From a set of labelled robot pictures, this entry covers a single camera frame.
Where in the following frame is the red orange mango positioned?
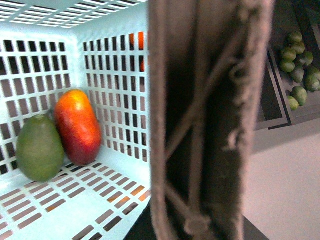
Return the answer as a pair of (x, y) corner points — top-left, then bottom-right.
(54, 89), (102, 166)

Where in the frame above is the green avocado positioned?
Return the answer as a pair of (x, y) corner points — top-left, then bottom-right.
(15, 114), (65, 183)

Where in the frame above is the light blue plastic basket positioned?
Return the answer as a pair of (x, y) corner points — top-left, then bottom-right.
(0, 0), (151, 240)

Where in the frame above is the orange tangerine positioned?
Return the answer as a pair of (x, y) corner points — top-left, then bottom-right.
(129, 32), (144, 51)

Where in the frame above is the black display stand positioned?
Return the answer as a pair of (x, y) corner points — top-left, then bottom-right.
(254, 0), (320, 153)

